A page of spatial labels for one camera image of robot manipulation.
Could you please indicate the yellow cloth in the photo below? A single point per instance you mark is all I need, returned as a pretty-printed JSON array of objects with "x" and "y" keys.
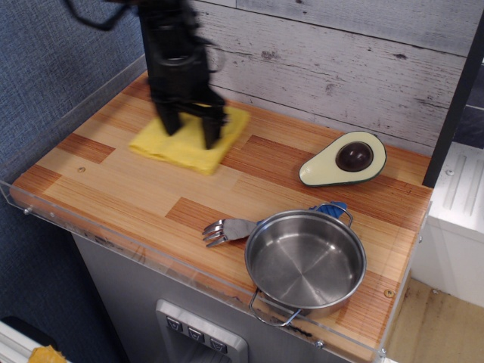
[{"x": 186, "y": 148}]

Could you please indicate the clear acrylic guard rail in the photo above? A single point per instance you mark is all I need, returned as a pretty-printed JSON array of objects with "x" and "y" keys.
[{"x": 152, "y": 212}]

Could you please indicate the metal fork blue handle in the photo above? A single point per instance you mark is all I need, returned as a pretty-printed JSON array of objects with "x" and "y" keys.
[{"x": 225, "y": 230}]

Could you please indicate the grey dispenser button panel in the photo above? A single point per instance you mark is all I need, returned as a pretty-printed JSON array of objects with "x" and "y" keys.
[{"x": 190, "y": 338}]

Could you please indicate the black right vertical post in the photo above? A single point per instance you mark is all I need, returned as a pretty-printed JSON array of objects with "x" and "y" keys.
[{"x": 459, "y": 100}]

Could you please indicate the yellow tape scrap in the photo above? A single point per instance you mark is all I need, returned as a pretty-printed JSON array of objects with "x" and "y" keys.
[{"x": 46, "y": 354}]

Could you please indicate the grey toy fridge cabinet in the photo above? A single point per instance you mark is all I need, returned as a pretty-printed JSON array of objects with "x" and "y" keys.
[{"x": 131, "y": 281}]

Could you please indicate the toy avocado half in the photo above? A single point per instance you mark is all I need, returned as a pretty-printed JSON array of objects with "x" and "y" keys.
[{"x": 353, "y": 158}]

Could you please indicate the stainless steel pot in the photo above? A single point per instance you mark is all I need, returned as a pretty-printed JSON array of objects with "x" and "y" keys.
[{"x": 304, "y": 262}]

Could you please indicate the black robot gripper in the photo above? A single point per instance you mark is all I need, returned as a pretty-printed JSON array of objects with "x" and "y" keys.
[{"x": 177, "y": 65}]

